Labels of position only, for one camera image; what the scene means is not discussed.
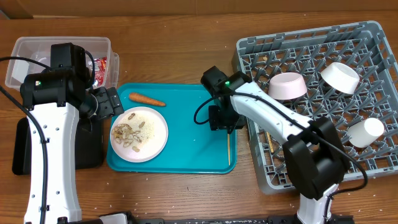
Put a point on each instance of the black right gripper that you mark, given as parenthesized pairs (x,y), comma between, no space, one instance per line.
(219,121)

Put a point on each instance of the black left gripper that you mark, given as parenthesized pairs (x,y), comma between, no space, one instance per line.
(109,101)

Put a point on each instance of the red snack wrapper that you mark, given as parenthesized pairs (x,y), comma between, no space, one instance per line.
(99,65)

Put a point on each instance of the pink bowl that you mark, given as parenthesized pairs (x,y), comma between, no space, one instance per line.
(287,86)

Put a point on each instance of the white bowl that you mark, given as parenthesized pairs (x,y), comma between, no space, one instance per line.
(341,77)

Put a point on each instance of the white paper cup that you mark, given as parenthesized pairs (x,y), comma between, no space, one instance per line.
(365,132)

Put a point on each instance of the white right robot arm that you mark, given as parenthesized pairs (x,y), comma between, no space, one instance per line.
(313,153)

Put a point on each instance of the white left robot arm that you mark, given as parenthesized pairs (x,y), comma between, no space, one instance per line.
(55,100)

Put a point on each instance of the clear plastic waste bin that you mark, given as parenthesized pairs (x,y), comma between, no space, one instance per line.
(38,49)

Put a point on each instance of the orange carrot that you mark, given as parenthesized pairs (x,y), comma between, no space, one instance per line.
(139,98)

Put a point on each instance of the food scraps and rice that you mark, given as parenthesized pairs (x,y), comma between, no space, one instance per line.
(133,131)

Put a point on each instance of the black plastic tray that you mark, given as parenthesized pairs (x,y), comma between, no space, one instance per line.
(88,146)

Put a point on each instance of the pink plate with food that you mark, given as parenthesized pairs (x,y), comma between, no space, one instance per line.
(153,147)

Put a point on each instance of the teal plastic tray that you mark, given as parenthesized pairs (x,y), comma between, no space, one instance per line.
(190,148)

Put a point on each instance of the grey plastic dish rack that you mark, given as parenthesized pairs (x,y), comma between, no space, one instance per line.
(364,47)

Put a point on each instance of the black rail at bottom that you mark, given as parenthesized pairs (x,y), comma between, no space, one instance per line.
(284,219)

